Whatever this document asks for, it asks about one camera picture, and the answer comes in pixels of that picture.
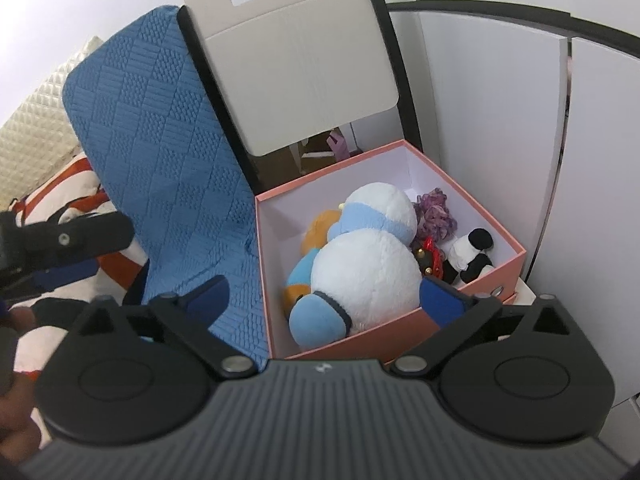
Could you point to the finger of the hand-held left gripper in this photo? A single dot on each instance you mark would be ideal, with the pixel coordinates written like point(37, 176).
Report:
point(75, 240)

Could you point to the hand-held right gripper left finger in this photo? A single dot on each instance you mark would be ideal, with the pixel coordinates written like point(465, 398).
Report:
point(210, 300)

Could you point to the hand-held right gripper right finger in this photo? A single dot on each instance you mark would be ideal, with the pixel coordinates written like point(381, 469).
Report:
point(445, 305)

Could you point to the panda plush toy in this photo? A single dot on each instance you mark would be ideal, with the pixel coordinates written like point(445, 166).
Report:
point(470, 255)

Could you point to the pink box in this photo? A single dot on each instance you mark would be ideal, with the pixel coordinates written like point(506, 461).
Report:
point(272, 270)

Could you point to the white and blue plush toy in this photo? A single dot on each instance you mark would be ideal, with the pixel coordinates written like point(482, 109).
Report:
point(365, 275)

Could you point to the purple yarn flower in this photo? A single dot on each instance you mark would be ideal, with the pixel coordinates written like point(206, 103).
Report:
point(435, 215)

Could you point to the brown bear plush toy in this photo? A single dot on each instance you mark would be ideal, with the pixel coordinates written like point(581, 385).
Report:
point(320, 227)

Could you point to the person's left hand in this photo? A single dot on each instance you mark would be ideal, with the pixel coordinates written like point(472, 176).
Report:
point(17, 435)

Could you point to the red toy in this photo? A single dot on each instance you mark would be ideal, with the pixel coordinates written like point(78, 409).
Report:
point(431, 257)

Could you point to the striped blanket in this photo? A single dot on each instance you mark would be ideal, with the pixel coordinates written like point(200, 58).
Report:
point(120, 262)

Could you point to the blue quilted cushion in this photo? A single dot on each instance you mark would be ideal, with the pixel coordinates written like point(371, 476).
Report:
point(150, 135)

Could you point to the purple plastic item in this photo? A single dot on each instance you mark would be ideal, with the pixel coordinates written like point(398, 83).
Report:
point(339, 144)

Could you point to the white wardrobe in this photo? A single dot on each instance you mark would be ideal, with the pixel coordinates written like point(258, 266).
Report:
point(490, 110)

